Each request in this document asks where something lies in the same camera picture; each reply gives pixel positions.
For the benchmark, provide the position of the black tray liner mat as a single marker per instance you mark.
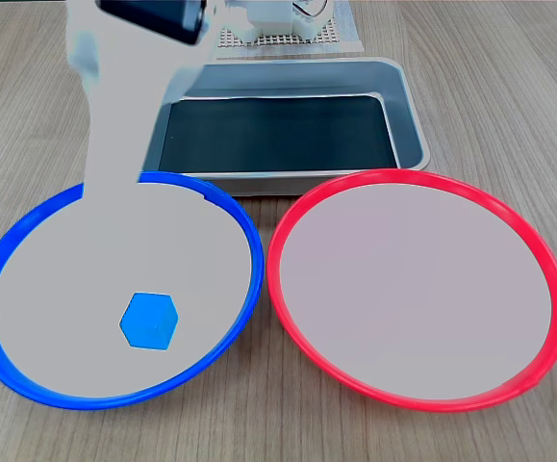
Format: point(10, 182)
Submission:
point(278, 135)

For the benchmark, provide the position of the blue-rimmed white dish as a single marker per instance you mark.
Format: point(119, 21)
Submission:
point(90, 269)

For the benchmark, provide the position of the red-rimmed white dish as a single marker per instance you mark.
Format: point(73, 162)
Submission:
point(417, 289)

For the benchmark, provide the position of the white perforated mat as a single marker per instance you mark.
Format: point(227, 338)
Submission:
point(340, 41)

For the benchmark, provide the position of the silver metal tray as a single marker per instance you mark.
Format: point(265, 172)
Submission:
point(408, 110)

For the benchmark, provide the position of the blue cube block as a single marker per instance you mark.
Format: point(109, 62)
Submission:
point(149, 321)

